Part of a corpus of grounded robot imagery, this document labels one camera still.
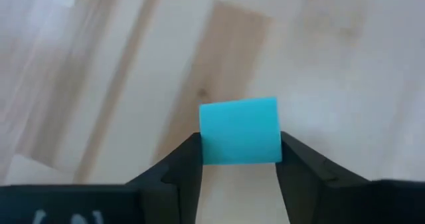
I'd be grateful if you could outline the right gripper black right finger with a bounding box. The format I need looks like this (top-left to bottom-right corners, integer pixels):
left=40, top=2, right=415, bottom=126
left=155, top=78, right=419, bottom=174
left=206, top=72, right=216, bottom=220
left=275, top=131, right=372, bottom=224

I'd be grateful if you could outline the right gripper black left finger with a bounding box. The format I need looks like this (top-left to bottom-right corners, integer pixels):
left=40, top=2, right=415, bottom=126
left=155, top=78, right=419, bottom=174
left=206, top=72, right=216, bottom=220
left=126, top=132, right=203, bottom=224

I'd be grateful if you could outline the cyan cube block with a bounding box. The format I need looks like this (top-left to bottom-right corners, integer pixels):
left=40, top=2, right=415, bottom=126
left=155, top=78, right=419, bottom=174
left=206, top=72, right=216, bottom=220
left=198, top=96, right=283, bottom=166

